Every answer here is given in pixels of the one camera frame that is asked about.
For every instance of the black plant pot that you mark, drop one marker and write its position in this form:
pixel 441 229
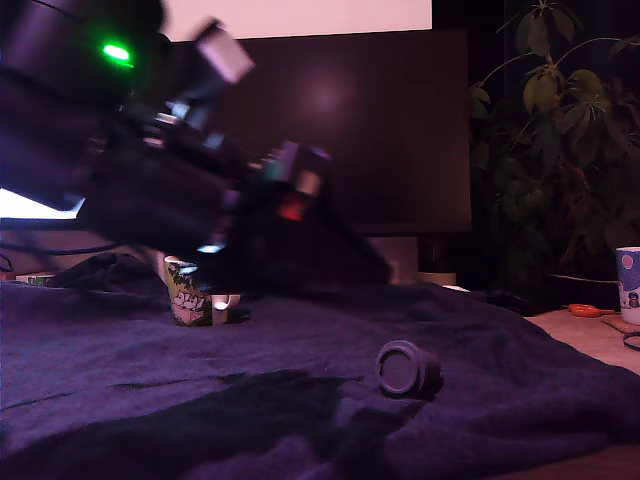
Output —
pixel 585 295

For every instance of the white mug with green print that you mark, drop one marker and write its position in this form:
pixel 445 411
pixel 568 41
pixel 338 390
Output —
pixel 187 305

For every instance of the brown cork coaster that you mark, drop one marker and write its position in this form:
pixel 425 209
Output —
pixel 617 324

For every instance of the cream round pot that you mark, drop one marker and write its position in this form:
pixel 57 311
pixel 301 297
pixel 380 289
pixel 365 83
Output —
pixel 437 278

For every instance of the large dark monitor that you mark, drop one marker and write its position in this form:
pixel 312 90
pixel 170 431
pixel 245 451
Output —
pixel 400 125

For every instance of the lit white monitor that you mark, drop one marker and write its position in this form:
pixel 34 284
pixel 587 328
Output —
pixel 25 205

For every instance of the green printed box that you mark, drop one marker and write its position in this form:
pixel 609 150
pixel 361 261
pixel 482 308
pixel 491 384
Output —
pixel 37 278

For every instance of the green houseplant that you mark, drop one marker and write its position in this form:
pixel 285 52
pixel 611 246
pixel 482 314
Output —
pixel 550 95

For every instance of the white mug with blue print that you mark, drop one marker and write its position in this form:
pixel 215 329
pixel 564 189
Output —
pixel 630 290

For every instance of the orange scissors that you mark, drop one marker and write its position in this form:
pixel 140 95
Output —
pixel 585 311

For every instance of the dark blue cloth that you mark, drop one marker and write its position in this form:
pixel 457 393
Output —
pixel 500 400

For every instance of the black computer mouse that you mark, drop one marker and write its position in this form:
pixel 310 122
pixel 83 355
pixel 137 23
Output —
pixel 507 302

